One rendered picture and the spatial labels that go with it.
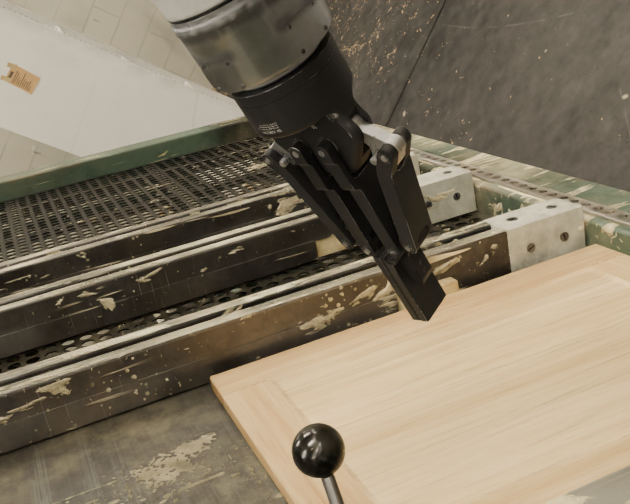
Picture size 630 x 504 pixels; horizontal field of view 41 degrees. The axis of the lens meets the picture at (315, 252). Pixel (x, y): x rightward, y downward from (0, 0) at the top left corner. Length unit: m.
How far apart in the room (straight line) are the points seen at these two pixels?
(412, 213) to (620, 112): 2.13
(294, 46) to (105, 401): 0.61
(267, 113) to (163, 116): 4.33
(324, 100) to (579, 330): 0.55
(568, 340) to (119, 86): 4.02
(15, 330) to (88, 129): 3.58
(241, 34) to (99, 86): 4.29
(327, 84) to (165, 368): 0.56
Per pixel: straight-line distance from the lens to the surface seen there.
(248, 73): 0.52
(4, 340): 1.29
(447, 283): 1.12
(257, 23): 0.50
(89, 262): 1.47
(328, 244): 1.36
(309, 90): 0.53
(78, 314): 1.29
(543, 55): 3.09
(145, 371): 1.02
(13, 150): 6.26
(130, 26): 6.18
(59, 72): 4.76
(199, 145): 2.39
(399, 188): 0.56
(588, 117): 2.78
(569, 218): 1.22
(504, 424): 0.84
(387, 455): 0.82
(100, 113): 4.81
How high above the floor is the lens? 1.73
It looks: 26 degrees down
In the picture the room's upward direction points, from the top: 70 degrees counter-clockwise
